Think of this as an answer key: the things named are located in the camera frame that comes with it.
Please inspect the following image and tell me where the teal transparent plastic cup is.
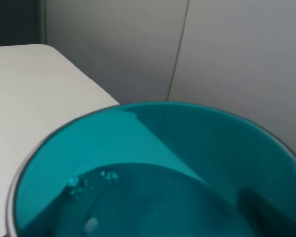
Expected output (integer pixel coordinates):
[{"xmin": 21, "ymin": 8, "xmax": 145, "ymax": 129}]
[{"xmin": 5, "ymin": 102, "xmax": 296, "ymax": 237}]

